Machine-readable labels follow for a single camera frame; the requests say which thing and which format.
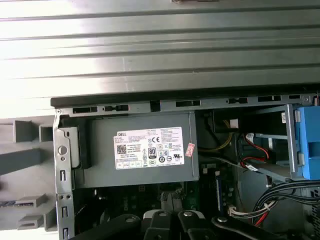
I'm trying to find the grey drive cage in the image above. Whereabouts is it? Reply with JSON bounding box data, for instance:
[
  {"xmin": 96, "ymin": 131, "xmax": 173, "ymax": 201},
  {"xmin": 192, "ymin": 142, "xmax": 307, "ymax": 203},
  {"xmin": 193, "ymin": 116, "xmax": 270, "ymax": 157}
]
[{"xmin": 237, "ymin": 103, "xmax": 301, "ymax": 183}]

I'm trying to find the black PC case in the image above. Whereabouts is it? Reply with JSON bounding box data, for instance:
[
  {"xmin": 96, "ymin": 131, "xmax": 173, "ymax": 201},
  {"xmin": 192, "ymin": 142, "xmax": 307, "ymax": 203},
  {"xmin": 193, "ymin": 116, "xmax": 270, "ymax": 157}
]
[{"xmin": 49, "ymin": 93, "xmax": 320, "ymax": 240}]

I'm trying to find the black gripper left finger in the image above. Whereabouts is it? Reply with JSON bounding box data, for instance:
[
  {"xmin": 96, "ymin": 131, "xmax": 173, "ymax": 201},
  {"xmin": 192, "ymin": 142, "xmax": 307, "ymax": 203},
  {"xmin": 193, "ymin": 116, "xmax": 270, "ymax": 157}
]
[{"xmin": 65, "ymin": 209, "xmax": 176, "ymax": 240}]

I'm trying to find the black cable bundle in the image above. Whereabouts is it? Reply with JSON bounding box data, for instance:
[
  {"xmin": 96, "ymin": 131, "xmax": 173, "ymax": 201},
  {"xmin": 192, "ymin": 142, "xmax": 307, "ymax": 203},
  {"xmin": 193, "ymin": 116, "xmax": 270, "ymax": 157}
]
[{"xmin": 251, "ymin": 181, "xmax": 320, "ymax": 227}]

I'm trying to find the red yellow black wire bundle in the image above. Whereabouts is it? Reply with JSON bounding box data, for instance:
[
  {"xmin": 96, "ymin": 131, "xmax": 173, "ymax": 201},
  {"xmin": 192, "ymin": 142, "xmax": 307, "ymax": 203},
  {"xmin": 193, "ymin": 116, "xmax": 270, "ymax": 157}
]
[{"xmin": 238, "ymin": 132, "xmax": 272, "ymax": 171}]

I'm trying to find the grey parts rack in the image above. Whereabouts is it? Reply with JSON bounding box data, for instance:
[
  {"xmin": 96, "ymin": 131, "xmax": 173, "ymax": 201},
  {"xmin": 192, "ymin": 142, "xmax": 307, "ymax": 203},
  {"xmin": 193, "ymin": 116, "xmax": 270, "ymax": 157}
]
[{"xmin": 0, "ymin": 119, "xmax": 59, "ymax": 231}]

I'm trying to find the grey power supply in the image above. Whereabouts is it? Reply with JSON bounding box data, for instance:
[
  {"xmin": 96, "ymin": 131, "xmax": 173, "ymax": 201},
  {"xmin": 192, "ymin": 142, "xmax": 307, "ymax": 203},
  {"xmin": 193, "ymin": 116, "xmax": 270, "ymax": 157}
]
[{"xmin": 81, "ymin": 112, "xmax": 201, "ymax": 189}]

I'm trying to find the green motherboard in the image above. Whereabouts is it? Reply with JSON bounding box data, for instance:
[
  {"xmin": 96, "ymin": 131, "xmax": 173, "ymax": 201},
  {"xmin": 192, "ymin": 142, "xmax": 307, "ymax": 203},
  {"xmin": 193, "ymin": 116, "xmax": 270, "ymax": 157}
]
[{"xmin": 74, "ymin": 180, "xmax": 241, "ymax": 226}]

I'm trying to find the RAM stick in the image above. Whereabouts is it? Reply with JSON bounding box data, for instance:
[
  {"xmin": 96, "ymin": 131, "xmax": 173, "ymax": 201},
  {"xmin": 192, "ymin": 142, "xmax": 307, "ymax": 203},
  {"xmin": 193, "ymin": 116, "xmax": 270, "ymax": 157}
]
[
  {"xmin": 215, "ymin": 173, "xmax": 224, "ymax": 214},
  {"xmin": 0, "ymin": 199, "xmax": 34, "ymax": 208}
]

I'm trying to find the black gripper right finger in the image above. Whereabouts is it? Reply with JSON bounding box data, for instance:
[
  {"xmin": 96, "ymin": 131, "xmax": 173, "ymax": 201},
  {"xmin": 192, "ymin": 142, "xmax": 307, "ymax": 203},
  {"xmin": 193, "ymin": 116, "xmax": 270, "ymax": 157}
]
[{"xmin": 176, "ymin": 209, "xmax": 285, "ymax": 240}]

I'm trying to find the blue disk carrier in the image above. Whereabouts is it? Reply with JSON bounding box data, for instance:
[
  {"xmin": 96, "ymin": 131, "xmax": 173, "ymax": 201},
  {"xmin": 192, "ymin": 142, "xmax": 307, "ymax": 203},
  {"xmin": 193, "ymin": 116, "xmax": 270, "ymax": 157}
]
[{"xmin": 294, "ymin": 106, "xmax": 320, "ymax": 181}]

